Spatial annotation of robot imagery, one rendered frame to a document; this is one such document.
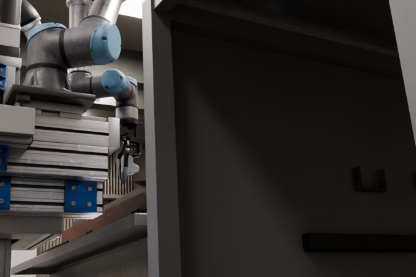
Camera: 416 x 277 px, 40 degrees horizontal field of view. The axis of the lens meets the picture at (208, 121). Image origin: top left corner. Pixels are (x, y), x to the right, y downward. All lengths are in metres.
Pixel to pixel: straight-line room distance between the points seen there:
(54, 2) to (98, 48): 3.99
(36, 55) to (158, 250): 0.90
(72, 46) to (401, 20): 1.22
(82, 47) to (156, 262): 0.86
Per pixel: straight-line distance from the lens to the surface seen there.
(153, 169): 0.97
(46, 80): 1.64
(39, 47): 1.69
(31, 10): 2.35
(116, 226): 1.48
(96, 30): 1.65
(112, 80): 1.84
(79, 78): 1.90
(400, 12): 0.57
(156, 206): 0.95
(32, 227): 1.66
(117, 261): 1.89
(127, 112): 1.92
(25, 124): 1.45
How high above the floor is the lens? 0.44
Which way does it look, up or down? 19 degrees up
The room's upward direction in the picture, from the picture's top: 4 degrees counter-clockwise
